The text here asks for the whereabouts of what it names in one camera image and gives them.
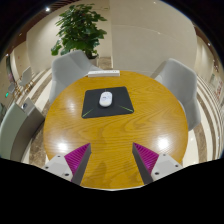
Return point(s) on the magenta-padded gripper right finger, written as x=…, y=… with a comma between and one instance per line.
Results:
x=148, y=159

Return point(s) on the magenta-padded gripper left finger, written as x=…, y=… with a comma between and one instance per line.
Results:
x=75, y=159

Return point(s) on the white cartoon-print computer mouse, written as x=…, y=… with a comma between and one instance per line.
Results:
x=105, y=99

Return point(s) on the black mouse pad green lines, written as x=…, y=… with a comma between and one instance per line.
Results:
x=123, y=103

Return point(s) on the grey-green armchair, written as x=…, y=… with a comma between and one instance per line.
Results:
x=16, y=130

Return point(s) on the grey shell chair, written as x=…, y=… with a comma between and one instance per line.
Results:
x=178, y=86
x=68, y=71

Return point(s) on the white background chair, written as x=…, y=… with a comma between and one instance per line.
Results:
x=26, y=76

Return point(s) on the potted green leafy plant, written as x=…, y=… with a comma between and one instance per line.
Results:
x=80, y=30

